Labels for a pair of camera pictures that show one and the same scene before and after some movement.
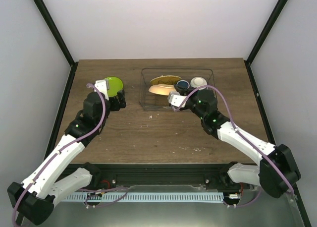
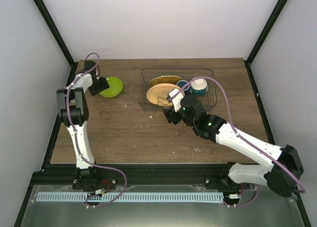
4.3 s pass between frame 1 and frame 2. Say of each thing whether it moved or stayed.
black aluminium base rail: stayed
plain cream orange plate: moved
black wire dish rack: stayed
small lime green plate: stayed
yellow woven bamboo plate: stayed
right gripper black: moved
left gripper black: moved
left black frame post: stayed
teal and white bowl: stayed
